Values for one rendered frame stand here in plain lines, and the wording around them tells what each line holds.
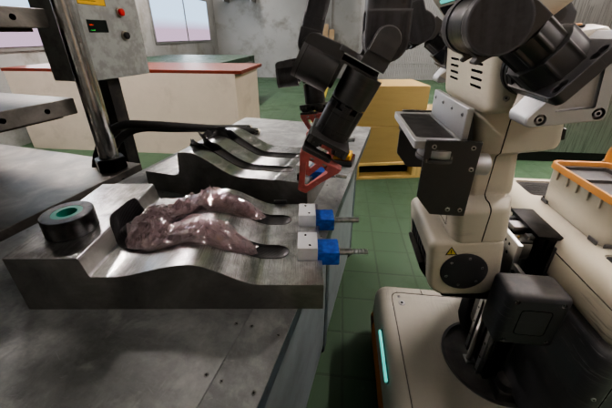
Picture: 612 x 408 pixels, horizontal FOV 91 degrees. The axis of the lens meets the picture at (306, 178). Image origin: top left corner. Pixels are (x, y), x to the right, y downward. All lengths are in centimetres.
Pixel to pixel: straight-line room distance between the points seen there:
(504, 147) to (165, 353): 70
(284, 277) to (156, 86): 323
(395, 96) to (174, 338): 246
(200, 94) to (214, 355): 305
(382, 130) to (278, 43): 760
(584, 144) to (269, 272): 391
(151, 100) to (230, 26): 699
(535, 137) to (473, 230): 22
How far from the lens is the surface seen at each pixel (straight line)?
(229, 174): 83
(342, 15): 986
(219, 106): 336
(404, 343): 121
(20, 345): 67
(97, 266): 63
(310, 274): 54
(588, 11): 386
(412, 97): 277
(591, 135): 421
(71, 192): 117
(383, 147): 282
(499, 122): 70
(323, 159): 45
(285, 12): 1000
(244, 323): 55
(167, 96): 359
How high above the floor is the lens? 122
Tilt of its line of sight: 25 degrees down
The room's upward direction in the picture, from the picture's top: straight up
